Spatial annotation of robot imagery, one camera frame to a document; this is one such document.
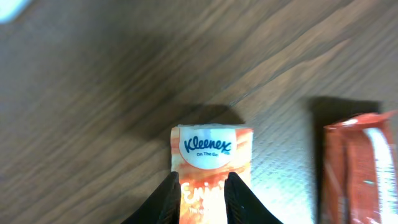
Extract orange snack bar wrapper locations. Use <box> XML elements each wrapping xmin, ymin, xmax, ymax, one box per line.
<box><xmin>321</xmin><ymin>111</ymin><xmax>397</xmax><ymax>224</ymax></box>

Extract white barcode scanner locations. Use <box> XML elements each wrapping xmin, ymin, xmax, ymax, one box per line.
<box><xmin>0</xmin><ymin>0</ymin><xmax>32</xmax><ymax>24</ymax></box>

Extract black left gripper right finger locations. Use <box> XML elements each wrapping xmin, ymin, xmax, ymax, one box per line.
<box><xmin>224</xmin><ymin>172</ymin><xmax>282</xmax><ymax>224</ymax></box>

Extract orange Kleenex tissue pack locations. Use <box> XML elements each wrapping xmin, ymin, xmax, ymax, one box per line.
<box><xmin>170</xmin><ymin>124</ymin><xmax>253</xmax><ymax>223</ymax></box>

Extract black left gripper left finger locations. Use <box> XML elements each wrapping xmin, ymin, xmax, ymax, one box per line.
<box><xmin>121</xmin><ymin>171</ymin><xmax>181</xmax><ymax>224</ymax></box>

